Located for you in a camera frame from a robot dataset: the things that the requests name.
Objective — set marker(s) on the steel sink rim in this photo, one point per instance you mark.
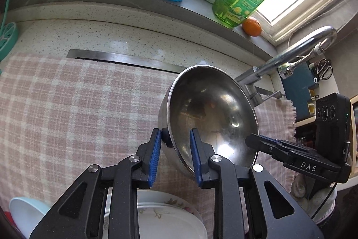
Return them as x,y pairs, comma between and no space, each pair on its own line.
112,58

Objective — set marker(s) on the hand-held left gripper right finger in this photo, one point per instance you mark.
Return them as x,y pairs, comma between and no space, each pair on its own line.
195,160

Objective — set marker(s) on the black scissors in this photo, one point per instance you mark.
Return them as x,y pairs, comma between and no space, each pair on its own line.
324,68

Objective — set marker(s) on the teal round holder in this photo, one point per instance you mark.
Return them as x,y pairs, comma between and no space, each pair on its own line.
8,40

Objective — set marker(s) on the person's right hand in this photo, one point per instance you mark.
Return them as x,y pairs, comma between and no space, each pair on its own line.
300,188

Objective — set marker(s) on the blue knife holder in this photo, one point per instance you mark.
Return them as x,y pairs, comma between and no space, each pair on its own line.
296,93

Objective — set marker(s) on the light blue bowl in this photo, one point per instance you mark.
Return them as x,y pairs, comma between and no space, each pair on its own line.
25,213

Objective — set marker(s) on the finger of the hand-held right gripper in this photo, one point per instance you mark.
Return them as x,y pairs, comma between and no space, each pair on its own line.
268,145

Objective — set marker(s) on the orange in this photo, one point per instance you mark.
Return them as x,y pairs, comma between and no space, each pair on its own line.
251,27

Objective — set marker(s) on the pink plaid cloth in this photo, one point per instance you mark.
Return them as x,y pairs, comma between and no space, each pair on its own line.
70,115

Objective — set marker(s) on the white plate with branch print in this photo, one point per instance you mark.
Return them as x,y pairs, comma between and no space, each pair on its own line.
167,225

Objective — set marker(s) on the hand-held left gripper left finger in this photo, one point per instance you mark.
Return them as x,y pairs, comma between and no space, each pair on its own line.
155,157

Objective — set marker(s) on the wooden shelf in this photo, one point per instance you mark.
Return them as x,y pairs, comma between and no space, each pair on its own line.
303,122

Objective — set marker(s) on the pink floral white plate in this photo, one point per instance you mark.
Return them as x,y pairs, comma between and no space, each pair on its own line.
179,199

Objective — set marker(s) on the chrome faucet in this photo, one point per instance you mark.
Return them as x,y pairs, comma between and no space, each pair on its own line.
293,51

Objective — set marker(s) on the steel bowl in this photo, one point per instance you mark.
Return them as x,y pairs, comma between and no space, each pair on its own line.
212,104

